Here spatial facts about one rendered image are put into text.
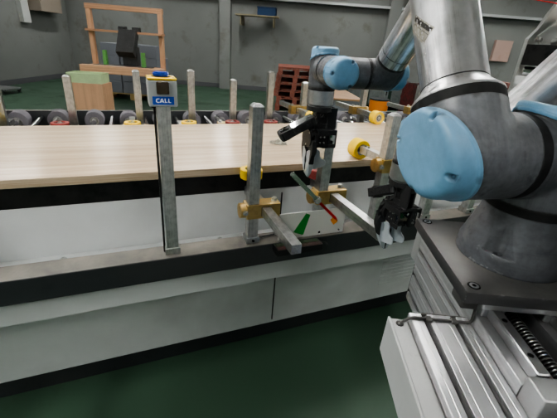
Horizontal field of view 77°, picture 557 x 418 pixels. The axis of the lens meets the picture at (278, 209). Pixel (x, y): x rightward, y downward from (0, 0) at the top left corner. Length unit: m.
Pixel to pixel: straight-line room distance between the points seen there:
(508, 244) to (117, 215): 1.13
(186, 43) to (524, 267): 11.13
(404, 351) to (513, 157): 0.28
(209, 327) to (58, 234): 0.73
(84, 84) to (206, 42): 5.37
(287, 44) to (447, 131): 10.58
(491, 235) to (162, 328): 1.33
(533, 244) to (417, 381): 0.25
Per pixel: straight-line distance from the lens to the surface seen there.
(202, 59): 11.33
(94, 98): 6.61
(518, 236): 0.59
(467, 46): 0.53
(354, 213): 1.12
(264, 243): 1.20
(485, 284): 0.57
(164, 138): 1.01
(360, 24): 11.11
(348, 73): 0.90
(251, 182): 1.10
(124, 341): 1.65
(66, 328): 1.59
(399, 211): 0.92
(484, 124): 0.48
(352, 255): 1.46
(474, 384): 0.53
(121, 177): 1.25
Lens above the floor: 1.32
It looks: 25 degrees down
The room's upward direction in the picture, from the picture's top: 4 degrees clockwise
